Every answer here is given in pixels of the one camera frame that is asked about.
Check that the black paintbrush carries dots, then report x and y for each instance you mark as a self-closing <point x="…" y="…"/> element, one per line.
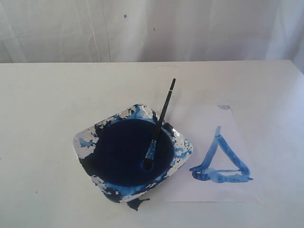
<point x="149" y="157"/>

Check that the white square paint-stained dish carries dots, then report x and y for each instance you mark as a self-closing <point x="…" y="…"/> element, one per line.
<point x="113" y="150"/>

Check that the white paper sheet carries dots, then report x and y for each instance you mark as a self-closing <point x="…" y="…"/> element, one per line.
<point x="219" y="168"/>

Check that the blue paint spill puddle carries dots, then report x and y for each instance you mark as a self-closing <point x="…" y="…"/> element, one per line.
<point x="134" y="204"/>

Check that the white backdrop cloth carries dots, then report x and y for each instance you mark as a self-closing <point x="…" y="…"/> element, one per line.
<point x="150" y="30"/>

